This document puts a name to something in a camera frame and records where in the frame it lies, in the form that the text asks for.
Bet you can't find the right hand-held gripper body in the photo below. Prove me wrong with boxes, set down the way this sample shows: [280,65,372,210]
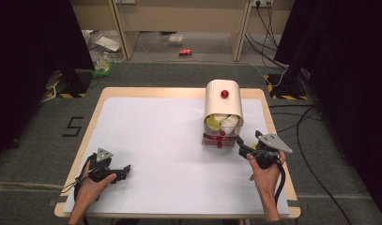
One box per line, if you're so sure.
[238,132,294,170]

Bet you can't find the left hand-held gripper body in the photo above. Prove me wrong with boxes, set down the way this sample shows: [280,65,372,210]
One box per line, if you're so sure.
[85,147,118,184]

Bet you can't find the white cabinet with red knobs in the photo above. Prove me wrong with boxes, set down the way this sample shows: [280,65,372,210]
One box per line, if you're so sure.
[201,79,245,150]

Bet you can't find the person's right hand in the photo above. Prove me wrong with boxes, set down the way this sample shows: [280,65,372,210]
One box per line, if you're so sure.
[246,150,287,195]

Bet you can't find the person's left hand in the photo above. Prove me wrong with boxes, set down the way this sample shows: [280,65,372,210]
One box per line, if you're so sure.
[74,161,117,209]

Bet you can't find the white paper mat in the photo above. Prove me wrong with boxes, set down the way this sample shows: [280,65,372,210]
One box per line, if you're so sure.
[63,96,291,217]

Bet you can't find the black stand base striped tape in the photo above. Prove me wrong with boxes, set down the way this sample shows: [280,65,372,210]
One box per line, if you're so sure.
[45,68,94,99]
[263,72,310,102]

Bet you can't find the wooden table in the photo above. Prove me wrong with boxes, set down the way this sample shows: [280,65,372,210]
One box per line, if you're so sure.
[53,86,302,219]

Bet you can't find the green plastic bag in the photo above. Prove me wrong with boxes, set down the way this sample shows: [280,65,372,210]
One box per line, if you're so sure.
[91,52,115,79]

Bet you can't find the dark curtain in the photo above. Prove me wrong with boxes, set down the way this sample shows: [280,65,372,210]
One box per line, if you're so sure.
[273,0,382,219]
[0,0,95,164]

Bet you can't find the clear plastic box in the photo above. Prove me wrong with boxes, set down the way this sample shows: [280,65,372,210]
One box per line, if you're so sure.
[167,33,187,47]

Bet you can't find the white flat packet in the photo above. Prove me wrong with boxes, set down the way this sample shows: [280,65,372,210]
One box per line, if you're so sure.
[94,34,122,53]

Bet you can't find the beige wooden desk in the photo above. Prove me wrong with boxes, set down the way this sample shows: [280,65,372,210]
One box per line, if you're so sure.
[69,0,296,63]

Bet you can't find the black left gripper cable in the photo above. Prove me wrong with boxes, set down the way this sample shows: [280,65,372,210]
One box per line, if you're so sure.
[60,155,98,225]

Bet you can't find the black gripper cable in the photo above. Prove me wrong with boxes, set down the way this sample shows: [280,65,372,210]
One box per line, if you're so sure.
[272,158,287,208]
[60,155,98,225]

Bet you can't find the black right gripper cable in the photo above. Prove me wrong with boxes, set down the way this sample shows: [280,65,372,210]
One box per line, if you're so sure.
[272,158,287,208]

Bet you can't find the long black floor cable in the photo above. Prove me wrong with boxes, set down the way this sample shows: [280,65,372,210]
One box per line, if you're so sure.
[296,104,356,225]

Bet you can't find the black cables from socket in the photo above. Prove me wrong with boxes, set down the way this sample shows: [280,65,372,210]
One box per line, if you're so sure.
[244,2,289,70]

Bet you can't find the white wall socket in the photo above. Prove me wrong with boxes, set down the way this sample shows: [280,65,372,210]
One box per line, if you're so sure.
[251,0,274,8]

